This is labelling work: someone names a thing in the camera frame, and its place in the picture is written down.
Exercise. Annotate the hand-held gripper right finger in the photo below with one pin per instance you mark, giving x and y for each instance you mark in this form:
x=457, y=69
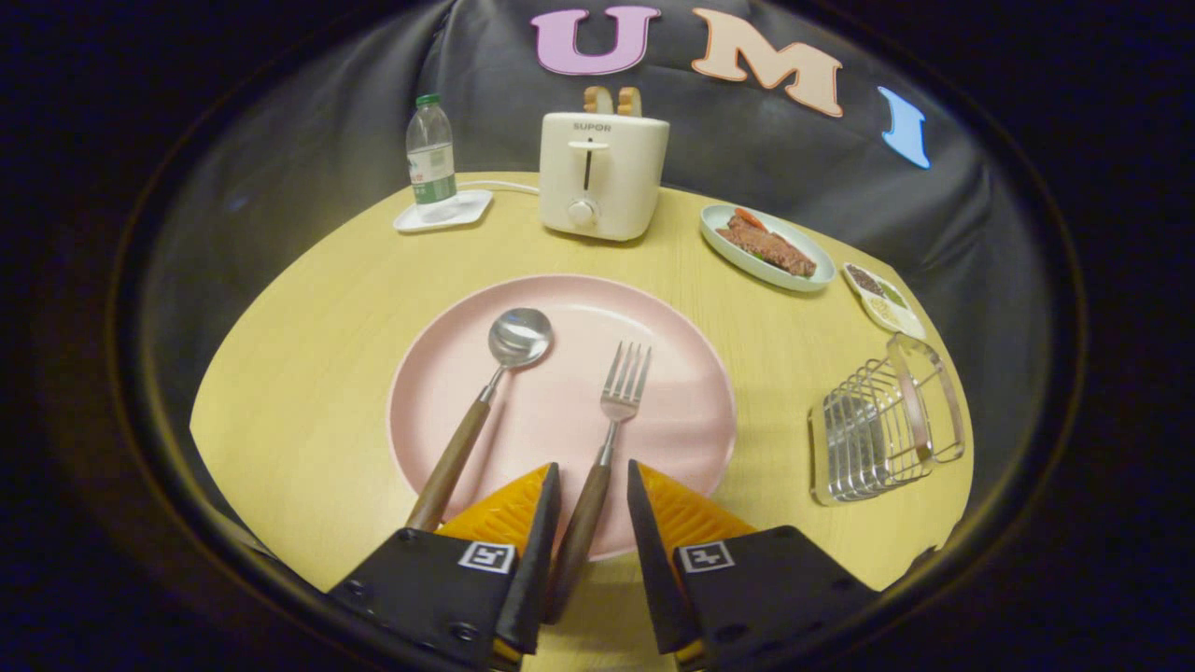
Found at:
x=649, y=560

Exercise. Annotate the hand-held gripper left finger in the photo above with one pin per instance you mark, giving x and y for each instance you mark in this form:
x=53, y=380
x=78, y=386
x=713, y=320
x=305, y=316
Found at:
x=541, y=560

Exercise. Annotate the pink round plate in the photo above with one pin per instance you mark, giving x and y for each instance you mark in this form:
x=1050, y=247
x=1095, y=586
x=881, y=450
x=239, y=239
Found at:
x=551, y=420

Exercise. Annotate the light green oval plate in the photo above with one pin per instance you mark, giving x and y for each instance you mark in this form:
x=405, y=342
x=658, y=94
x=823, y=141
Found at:
x=724, y=244

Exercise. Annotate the brown meat slices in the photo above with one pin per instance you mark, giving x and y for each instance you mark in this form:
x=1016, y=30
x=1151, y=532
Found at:
x=770, y=247

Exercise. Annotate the white divided bean dish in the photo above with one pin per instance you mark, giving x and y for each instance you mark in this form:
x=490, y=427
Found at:
x=887, y=308

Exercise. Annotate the orange carrot piece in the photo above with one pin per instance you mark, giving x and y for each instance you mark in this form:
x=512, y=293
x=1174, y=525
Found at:
x=750, y=219

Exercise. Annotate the white square coaster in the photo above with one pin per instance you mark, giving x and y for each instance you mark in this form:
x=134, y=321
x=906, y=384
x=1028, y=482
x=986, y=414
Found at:
x=467, y=207

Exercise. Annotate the white toaster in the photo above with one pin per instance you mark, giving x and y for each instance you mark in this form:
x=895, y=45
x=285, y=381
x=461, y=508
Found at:
x=630, y=177

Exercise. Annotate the clear plastic water bottle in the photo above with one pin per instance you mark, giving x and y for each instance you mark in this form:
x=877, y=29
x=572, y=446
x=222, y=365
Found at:
x=431, y=159

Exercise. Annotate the black backdrop cloth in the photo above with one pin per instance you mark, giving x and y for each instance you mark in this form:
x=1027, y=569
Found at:
x=747, y=149

